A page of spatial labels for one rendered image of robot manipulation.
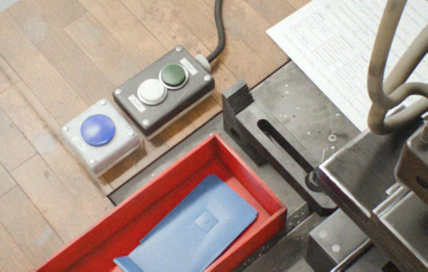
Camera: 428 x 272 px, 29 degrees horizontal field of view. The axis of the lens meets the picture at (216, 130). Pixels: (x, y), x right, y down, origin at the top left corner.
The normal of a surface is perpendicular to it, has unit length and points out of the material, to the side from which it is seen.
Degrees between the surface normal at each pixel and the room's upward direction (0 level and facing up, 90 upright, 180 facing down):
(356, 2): 1
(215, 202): 0
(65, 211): 0
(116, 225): 90
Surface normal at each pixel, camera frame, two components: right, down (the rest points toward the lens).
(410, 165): -0.77, 0.58
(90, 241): 0.64, 0.68
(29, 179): -0.03, -0.45
